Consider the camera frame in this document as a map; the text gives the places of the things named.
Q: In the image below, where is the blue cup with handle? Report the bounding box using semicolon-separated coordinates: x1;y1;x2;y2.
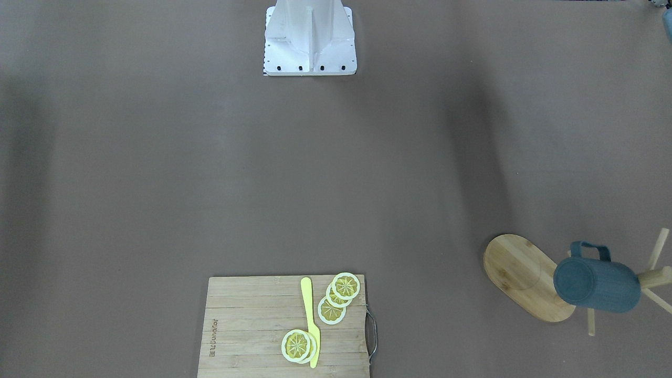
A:
553;240;642;313

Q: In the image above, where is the wooden cup storage rack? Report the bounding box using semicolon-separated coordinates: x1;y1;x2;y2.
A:
483;228;670;336

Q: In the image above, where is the lemon slice middle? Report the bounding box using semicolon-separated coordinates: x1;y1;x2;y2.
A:
325;284;353;308

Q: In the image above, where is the yellow plastic knife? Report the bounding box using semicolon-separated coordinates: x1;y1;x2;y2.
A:
300;277;321;369

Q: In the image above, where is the bamboo cutting board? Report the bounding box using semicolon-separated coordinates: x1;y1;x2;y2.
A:
197;274;377;377

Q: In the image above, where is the lemon slice on knife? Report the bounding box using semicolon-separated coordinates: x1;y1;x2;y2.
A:
281;329;310;363

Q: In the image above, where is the lemon slice under knife slice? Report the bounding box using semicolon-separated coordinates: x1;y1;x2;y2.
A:
296;332;319;364

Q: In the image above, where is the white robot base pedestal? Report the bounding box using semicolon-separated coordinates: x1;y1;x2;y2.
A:
262;1;358;76

